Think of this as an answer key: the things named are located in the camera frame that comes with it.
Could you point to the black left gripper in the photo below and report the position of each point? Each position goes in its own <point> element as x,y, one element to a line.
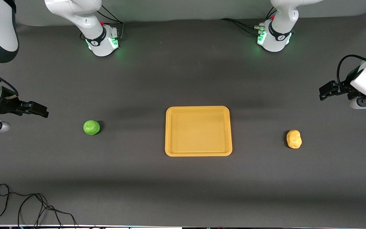
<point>341,86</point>

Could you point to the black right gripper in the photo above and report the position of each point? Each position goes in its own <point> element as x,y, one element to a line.
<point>9,106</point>

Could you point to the green apple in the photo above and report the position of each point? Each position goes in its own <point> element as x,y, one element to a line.
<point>91,127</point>

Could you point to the yellow potato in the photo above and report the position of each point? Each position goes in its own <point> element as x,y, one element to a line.
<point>294,139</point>

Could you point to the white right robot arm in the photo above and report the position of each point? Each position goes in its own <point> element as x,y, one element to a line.
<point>98,31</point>

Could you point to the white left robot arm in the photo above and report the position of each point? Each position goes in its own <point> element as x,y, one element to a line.
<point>278,33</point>

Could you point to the yellow plastic tray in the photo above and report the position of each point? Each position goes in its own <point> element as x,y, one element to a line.
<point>198,131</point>

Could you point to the dark grey table mat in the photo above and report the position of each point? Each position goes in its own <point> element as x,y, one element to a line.
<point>170,190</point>

